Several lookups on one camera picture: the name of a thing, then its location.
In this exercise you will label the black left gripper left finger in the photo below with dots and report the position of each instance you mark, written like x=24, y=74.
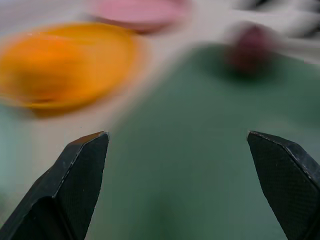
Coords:
x=67, y=190

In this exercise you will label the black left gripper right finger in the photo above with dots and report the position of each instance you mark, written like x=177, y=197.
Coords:
x=292, y=185

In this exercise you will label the pink plate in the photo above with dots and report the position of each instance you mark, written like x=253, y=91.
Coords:
x=142, y=12

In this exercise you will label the green mat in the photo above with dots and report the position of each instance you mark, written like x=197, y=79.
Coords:
x=190, y=140

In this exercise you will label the dark red round fruit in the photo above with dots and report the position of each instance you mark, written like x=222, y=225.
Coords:
x=246, y=51

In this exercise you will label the orange plastic bowl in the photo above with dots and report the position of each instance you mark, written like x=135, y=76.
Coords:
x=60, y=67

